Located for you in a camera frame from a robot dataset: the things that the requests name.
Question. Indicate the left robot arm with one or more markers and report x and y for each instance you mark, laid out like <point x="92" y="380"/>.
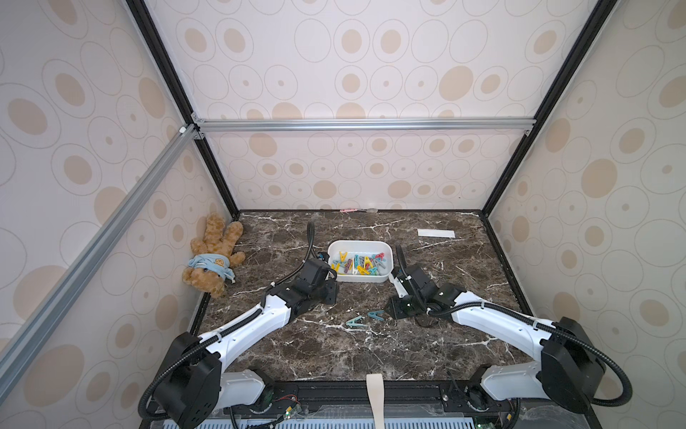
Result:
<point x="193" y="380"/>

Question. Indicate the horizontal aluminium rail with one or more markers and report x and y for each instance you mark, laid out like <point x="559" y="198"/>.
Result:
<point x="368" y="125"/>

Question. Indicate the mint green clothespin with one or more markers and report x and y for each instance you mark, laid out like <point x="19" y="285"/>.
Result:
<point x="356" y="322"/>

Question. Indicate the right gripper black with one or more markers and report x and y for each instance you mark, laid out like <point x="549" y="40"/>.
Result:
<point x="405" y="305"/>

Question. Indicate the white plastic storage box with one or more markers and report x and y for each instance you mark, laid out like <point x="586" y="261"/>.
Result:
<point x="362" y="249"/>

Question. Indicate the brown teddy bear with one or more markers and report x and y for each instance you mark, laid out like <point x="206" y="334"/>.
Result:
<point x="211" y="267"/>

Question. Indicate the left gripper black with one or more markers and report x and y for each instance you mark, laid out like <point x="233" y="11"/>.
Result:
<point x="333" y="290"/>

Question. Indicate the dark teal clothespin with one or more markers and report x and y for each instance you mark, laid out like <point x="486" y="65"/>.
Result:
<point x="377" y="315"/>

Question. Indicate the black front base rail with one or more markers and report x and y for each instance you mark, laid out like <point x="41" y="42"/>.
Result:
<point x="408" y="404"/>

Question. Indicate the white paper label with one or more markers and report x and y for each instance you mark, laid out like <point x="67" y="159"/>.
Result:
<point x="434" y="233"/>

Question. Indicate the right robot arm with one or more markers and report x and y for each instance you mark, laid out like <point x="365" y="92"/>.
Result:
<point x="565" y="366"/>

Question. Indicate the diagonal aluminium rail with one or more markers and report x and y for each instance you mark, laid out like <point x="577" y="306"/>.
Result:
<point x="34" y="334"/>

